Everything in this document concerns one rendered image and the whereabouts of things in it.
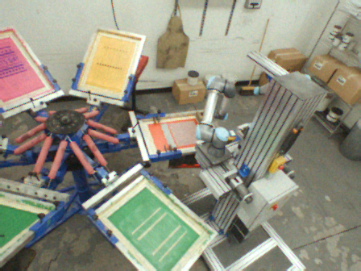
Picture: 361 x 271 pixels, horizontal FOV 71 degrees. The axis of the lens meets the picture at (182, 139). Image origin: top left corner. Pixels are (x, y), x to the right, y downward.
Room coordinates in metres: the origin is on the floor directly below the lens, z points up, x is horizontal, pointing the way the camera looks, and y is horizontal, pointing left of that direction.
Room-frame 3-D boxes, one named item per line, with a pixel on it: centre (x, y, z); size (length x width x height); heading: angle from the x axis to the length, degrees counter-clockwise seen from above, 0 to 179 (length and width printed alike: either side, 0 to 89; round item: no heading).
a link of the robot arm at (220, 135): (1.48, -0.30, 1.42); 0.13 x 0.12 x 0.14; 86
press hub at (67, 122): (1.44, 0.97, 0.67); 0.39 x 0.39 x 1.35
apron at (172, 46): (3.91, 0.43, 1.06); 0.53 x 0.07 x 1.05; 117
